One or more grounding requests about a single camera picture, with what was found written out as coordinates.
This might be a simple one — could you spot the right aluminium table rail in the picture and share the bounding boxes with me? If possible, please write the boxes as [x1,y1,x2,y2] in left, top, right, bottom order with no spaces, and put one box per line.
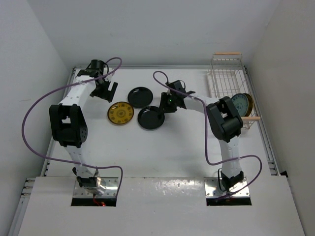
[243,66,288,178]

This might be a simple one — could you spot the black plate front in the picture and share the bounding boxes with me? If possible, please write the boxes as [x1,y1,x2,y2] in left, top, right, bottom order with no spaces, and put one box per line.
[137,106,165,130]

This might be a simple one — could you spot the blue floral green plate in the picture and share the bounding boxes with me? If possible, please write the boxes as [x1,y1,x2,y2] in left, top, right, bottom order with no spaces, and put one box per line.
[231,93,250,117]

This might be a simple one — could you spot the black plate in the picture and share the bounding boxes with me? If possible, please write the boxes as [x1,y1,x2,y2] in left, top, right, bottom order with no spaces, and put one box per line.
[137,106,165,130]
[127,87,153,109]

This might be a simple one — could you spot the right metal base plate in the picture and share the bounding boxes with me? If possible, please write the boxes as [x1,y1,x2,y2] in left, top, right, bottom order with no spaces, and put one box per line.
[204,177,250,198]

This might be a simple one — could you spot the wire dish rack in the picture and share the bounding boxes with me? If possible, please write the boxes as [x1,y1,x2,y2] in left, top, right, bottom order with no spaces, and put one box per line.
[207,52,260,130]

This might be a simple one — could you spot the yellow patterned plate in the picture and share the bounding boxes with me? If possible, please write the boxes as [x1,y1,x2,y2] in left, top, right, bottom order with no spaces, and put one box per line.
[107,101,134,125]
[244,93,254,117]

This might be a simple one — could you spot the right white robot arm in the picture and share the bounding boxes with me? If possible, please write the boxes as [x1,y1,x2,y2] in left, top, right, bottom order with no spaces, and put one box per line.
[159,80,244,192]

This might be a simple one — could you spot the aluminium table rail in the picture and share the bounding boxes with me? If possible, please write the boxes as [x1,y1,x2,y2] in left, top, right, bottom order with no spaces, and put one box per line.
[8,66,77,236]
[243,66,288,178]

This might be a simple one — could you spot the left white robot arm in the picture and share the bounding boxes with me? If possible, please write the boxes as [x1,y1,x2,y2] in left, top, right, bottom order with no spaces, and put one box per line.
[49,59,118,196]

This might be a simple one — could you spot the left aluminium table rail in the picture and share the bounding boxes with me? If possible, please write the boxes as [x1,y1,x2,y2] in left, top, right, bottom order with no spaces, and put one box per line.
[8,66,77,236]

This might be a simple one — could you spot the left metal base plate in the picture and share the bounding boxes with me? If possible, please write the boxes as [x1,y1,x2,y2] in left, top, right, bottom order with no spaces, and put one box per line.
[73,177,118,198]

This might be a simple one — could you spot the metal base plate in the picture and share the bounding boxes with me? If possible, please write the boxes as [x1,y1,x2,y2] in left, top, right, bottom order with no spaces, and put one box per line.
[73,177,118,198]
[204,177,250,198]

